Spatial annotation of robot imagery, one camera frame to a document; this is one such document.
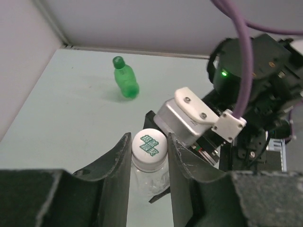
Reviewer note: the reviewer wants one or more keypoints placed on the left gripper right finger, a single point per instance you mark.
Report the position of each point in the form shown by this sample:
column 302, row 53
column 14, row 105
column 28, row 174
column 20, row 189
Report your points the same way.
column 204, row 196

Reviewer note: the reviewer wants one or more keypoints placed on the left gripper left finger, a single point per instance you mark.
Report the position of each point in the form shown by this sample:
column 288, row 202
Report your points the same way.
column 94, row 196

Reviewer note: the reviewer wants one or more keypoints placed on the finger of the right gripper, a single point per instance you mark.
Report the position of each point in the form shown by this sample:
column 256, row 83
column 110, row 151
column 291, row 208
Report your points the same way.
column 159, row 196

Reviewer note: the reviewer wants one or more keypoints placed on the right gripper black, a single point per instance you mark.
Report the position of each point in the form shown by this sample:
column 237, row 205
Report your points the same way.
column 247, row 152

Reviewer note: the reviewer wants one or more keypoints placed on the clear plastic bottle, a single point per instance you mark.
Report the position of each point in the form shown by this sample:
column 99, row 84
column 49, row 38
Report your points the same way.
column 145, row 185

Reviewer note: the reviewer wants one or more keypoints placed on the white bottle cap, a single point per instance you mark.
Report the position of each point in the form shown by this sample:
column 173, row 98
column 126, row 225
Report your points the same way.
column 149, row 150

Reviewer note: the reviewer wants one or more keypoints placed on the green plastic bottle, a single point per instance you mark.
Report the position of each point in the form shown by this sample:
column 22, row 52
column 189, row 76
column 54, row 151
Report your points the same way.
column 126, row 81

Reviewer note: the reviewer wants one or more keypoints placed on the green bottle cap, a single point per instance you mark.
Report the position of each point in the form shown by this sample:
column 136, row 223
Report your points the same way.
column 118, row 62

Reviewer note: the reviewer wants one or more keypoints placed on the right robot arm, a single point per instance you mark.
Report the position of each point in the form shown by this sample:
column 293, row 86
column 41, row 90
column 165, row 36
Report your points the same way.
column 276, row 89

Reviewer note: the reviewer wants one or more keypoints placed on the grey slotted cable duct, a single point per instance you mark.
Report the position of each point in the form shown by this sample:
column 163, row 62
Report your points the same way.
column 277, row 153

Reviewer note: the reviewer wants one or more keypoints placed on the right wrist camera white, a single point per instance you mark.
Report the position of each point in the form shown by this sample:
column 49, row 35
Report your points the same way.
column 188, row 117

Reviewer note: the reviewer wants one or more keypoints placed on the right aluminium corner post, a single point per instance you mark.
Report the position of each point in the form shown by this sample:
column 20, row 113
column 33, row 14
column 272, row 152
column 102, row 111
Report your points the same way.
column 53, row 22

